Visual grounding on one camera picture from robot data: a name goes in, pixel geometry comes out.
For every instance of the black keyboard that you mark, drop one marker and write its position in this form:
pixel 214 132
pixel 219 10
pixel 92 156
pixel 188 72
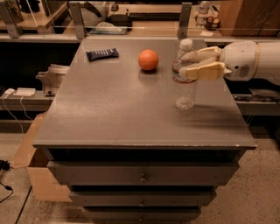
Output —
pixel 154 16

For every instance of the white plastic bracket part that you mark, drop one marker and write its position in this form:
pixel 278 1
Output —
pixel 52 78

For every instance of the grey drawer cabinet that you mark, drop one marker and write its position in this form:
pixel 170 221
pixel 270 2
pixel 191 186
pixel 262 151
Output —
pixel 115 137

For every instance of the orange ball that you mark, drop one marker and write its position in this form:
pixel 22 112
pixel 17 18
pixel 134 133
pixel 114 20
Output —
pixel 148 60

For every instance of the clear plastic water bottle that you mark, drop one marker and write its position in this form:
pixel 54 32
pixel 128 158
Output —
pixel 184 90

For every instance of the black bowl on shelf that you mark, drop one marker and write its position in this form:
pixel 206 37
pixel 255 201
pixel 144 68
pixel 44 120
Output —
pixel 120 20

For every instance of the white power strip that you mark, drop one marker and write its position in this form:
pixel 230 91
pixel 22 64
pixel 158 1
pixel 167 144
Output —
pixel 22 91

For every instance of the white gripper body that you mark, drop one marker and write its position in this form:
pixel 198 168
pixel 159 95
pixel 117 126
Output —
pixel 238 60

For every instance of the clear bottle on shelf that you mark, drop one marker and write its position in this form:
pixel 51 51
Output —
pixel 202 12

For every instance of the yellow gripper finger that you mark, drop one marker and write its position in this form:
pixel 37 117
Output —
pixel 204 55
pixel 208 72

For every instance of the cardboard box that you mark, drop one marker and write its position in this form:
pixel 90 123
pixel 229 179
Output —
pixel 44 185

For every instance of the dark blue snack bar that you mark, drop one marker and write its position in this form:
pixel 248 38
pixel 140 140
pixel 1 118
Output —
pixel 102 54

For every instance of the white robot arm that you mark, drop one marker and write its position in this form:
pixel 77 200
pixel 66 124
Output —
pixel 268 66

